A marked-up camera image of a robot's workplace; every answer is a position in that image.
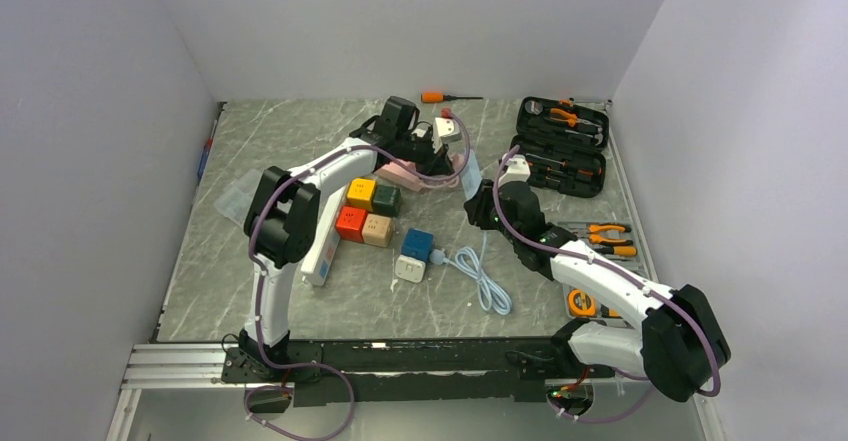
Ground pink power strip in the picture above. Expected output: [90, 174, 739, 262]
[374, 161, 460, 192]

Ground black tool case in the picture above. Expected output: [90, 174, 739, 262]
[510, 96, 610, 198]

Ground light blue cable with plug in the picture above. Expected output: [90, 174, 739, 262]
[429, 231, 515, 317]

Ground blue cube socket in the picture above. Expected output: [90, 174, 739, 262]
[401, 228, 434, 262]

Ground grey tool case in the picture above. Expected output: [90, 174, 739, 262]
[558, 221, 650, 329]

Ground white cube socket small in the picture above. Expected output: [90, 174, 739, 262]
[394, 255, 426, 283]

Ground white long power strip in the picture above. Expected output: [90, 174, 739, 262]
[300, 184, 348, 286]

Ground clear plastic parts box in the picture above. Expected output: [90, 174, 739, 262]
[214, 169, 262, 227]

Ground light blue power strip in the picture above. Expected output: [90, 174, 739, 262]
[460, 150, 482, 201]

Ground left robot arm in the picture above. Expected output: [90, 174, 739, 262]
[238, 96, 459, 381]

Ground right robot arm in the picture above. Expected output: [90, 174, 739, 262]
[464, 179, 731, 402]

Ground dark green cube socket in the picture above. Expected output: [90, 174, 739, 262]
[372, 185, 401, 218]

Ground yellow cube socket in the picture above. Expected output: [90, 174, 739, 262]
[346, 178, 378, 212]

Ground beige cube socket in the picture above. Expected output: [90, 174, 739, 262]
[361, 213, 394, 248]

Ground red cube socket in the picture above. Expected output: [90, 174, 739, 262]
[335, 205, 368, 243]

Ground orange pliers in grey case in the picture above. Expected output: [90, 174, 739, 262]
[587, 223, 634, 247]

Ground orange pliers in black case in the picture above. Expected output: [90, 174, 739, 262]
[547, 108, 580, 127]

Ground orange tape measure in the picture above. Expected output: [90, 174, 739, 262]
[566, 289, 597, 318]

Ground red blue pen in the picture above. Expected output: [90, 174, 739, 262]
[196, 122, 217, 181]

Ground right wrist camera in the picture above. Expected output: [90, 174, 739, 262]
[498, 155, 531, 185]

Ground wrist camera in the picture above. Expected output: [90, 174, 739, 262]
[432, 108, 463, 149]
[498, 155, 531, 185]

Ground orange handled screwdriver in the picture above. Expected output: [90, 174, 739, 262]
[420, 91, 482, 104]

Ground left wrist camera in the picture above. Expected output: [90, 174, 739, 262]
[432, 108, 463, 149]

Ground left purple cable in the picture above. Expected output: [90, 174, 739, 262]
[243, 111, 473, 441]

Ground purple cable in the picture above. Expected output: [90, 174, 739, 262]
[243, 111, 473, 441]
[490, 145, 723, 426]

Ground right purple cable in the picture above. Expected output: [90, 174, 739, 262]
[490, 145, 723, 426]

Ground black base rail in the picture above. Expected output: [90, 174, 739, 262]
[220, 337, 613, 407]

